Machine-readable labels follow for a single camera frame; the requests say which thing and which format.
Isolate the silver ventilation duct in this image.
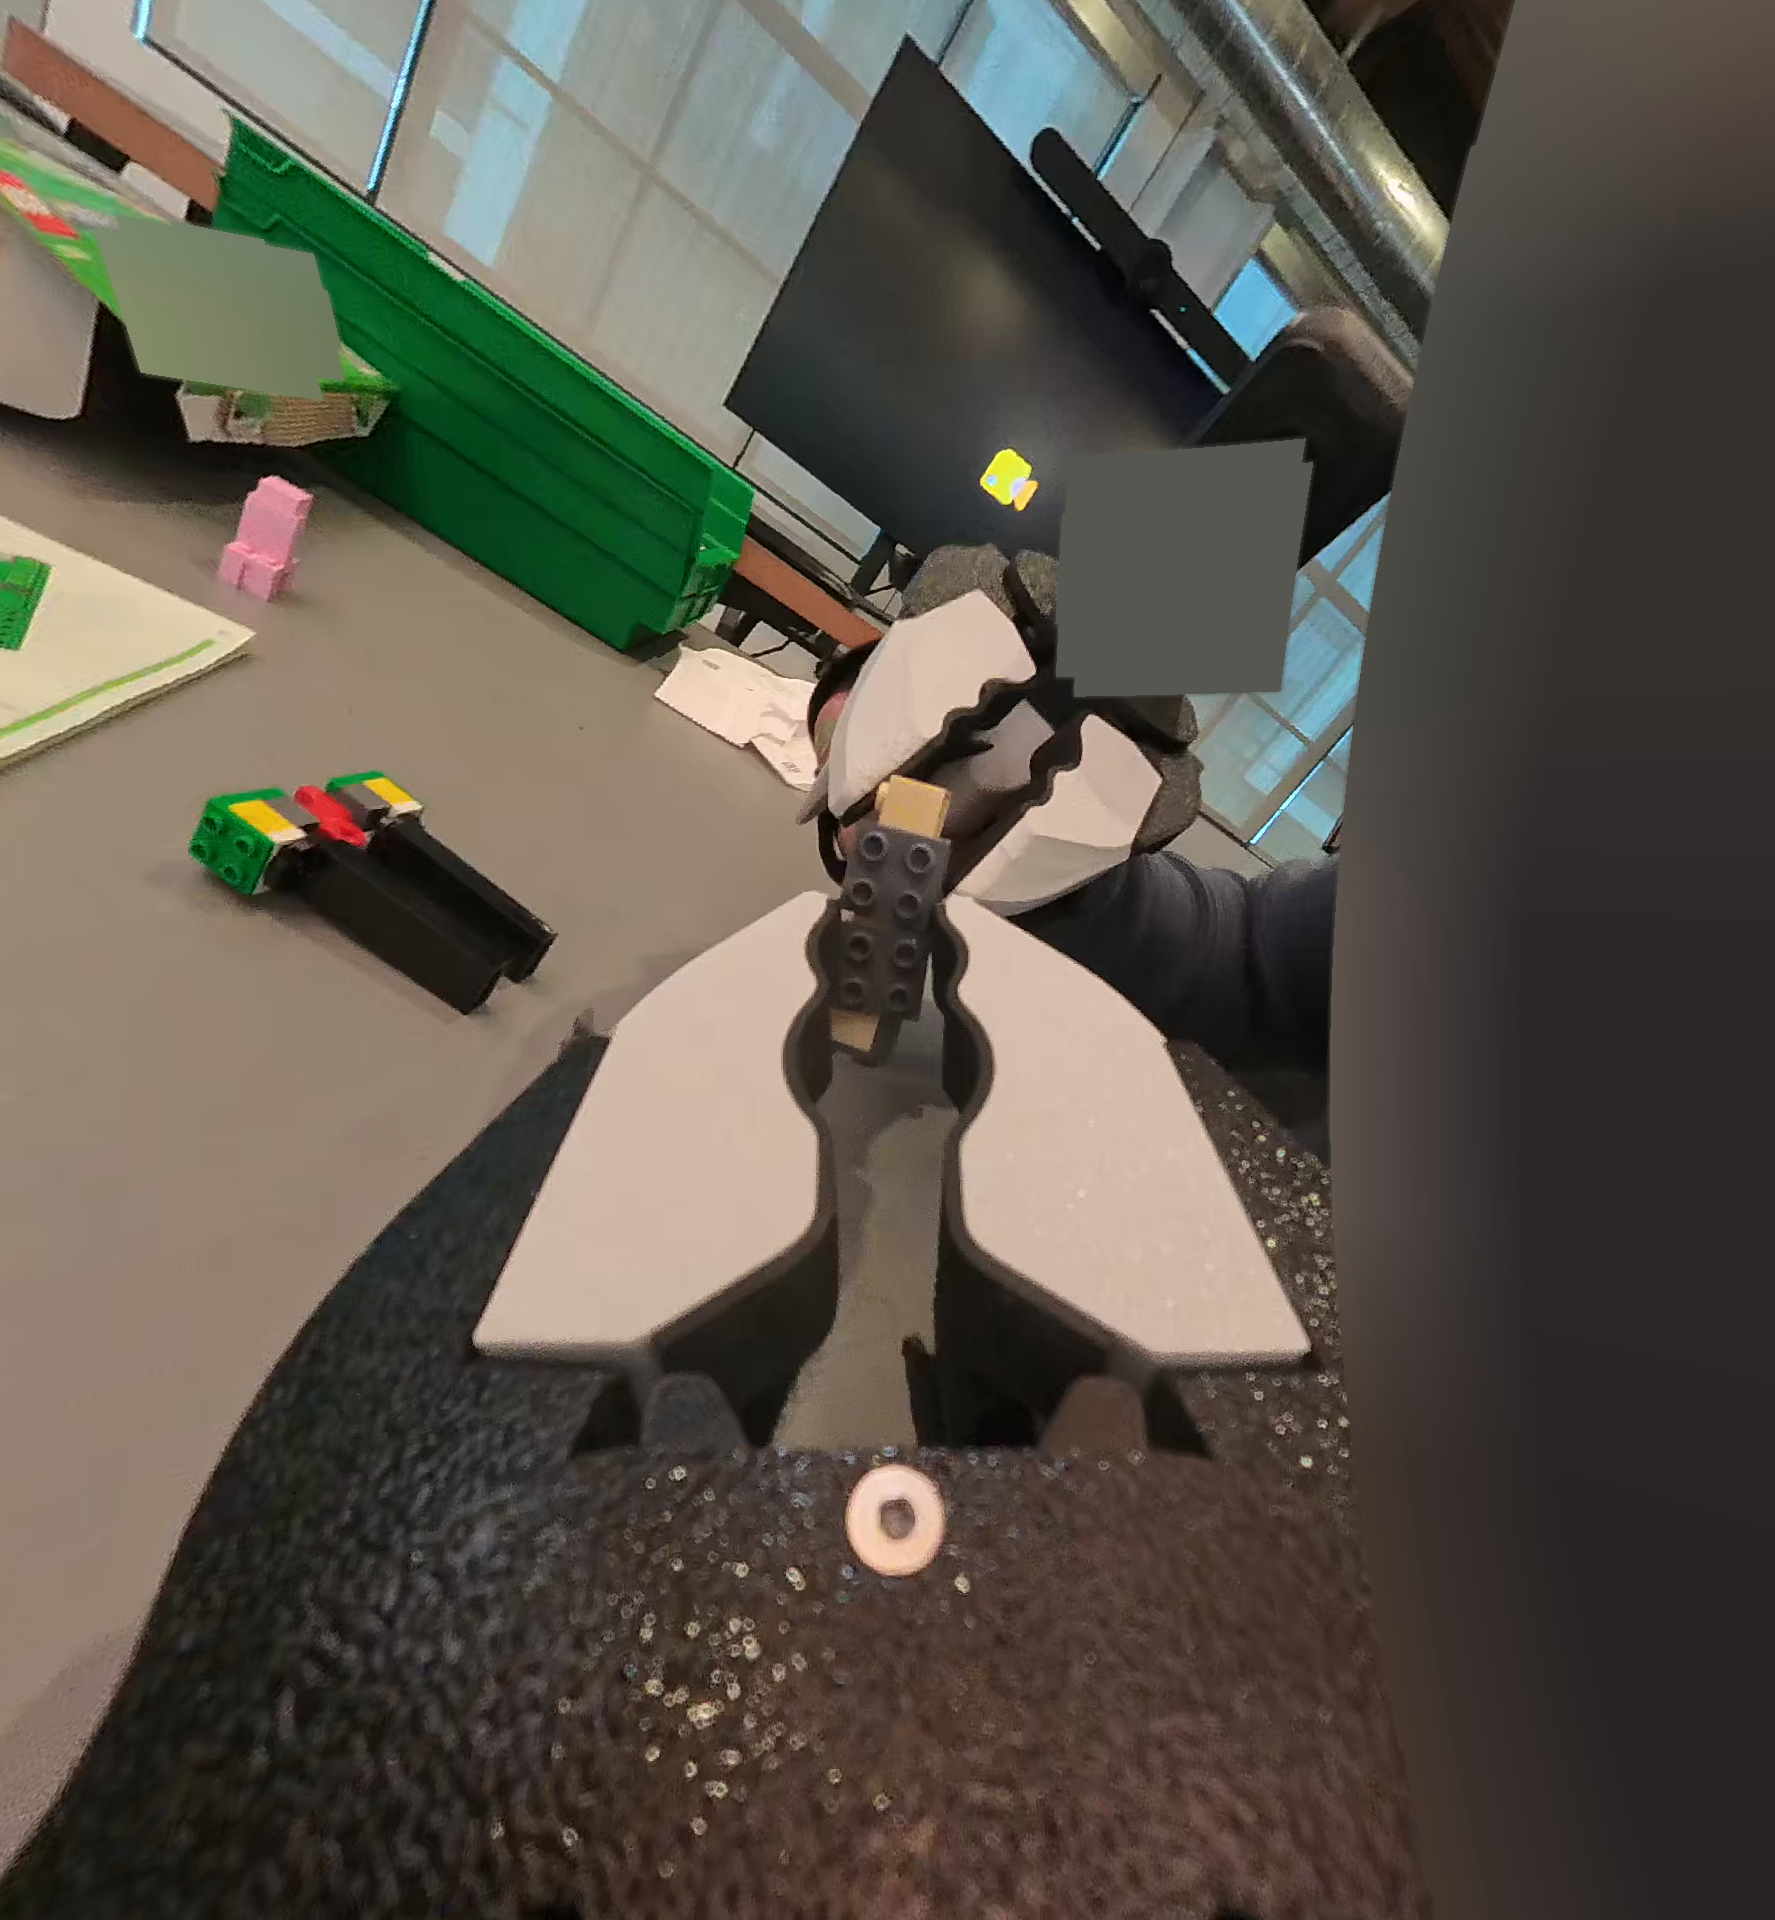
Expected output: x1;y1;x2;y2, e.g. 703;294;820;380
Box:
1176;0;1448;298

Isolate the tan and grey brick assembly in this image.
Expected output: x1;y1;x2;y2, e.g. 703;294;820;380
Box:
828;780;963;1064

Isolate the green cardboard toy box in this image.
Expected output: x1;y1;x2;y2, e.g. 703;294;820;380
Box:
0;60;397;457

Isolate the building instruction booklet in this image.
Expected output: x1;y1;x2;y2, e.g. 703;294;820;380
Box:
0;479;251;809

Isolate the stack of green plastic crates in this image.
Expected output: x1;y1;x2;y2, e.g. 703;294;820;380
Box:
213;123;756;653

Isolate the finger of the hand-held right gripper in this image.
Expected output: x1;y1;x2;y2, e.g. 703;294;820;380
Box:
955;708;1176;918
794;585;1054;825

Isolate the pink toy pig figure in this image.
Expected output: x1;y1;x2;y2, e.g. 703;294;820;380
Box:
220;474;316;600

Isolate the white paper sheet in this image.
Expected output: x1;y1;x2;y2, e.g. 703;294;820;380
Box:
652;650;833;790

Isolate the black and green brick assembly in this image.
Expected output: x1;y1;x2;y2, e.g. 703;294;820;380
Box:
185;770;559;1021

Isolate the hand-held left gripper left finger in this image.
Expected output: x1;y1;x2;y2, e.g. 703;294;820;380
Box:
474;893;843;1445

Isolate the black webcam bar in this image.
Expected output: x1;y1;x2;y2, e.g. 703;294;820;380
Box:
1030;125;1252;367

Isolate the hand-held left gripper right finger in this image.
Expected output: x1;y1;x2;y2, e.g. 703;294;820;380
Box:
905;902;1317;1454

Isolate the black display stand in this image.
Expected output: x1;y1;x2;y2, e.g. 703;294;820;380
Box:
736;424;921;637

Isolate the large black display screen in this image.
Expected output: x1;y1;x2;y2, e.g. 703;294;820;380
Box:
720;33;1252;565

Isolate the dark blurred cloth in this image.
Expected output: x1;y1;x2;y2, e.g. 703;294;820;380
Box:
1331;0;1775;1920

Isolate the dark grey stud plate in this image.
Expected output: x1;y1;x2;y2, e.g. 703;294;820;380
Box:
820;825;963;1027

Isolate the person's right forearm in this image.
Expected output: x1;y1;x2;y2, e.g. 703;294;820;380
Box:
1033;845;1348;1118

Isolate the large glass window wall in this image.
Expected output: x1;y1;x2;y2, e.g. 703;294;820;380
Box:
139;0;1387;858

